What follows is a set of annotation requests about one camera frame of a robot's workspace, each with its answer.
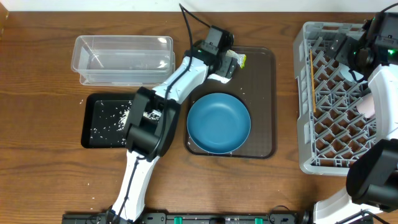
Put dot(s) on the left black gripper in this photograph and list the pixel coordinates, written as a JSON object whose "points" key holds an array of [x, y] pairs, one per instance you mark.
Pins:
{"points": [[229, 68]]}

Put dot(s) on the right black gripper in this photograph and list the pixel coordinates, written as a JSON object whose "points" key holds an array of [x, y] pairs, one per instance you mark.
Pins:
{"points": [[349, 46]]}

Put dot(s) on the yellow green snack wrapper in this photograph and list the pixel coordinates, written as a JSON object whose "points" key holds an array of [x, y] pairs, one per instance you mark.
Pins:
{"points": [[241, 58]]}

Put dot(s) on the light blue bowl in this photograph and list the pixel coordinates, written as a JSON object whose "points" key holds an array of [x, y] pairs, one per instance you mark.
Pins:
{"points": [[344, 70]]}

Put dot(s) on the dark blue plate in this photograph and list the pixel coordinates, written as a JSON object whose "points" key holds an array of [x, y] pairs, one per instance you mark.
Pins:
{"points": [[219, 123]]}

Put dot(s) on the pink plastic cup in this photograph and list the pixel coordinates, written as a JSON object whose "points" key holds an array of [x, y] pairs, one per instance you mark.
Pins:
{"points": [[366, 106]]}

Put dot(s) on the wooden chopstick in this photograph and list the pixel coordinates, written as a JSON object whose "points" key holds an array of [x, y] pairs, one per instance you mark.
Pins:
{"points": [[312, 82]]}

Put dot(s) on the white paper napkin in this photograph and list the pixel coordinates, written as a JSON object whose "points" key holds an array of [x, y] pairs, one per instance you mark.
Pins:
{"points": [[219, 78]]}

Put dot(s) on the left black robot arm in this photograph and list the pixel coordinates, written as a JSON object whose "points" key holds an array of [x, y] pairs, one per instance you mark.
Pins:
{"points": [[153, 117]]}

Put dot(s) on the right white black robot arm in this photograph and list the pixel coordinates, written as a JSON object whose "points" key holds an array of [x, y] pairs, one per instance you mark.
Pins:
{"points": [[371, 182]]}

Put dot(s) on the grey dishwasher rack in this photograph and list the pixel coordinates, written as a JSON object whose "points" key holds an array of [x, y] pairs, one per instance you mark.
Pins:
{"points": [[337, 135]]}

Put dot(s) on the dark brown serving tray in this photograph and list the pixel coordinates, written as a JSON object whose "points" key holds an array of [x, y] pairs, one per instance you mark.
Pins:
{"points": [[254, 85]]}

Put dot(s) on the clear plastic container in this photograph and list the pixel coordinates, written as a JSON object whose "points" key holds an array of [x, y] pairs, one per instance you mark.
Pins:
{"points": [[123, 60]]}

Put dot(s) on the pile of white rice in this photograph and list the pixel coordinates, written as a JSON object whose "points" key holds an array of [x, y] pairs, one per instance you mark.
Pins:
{"points": [[109, 120]]}

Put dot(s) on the black plastic tray bin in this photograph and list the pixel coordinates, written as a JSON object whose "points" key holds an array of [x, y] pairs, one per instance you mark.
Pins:
{"points": [[85, 142]]}

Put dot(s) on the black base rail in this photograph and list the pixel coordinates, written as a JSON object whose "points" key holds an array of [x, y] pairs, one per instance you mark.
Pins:
{"points": [[162, 218]]}

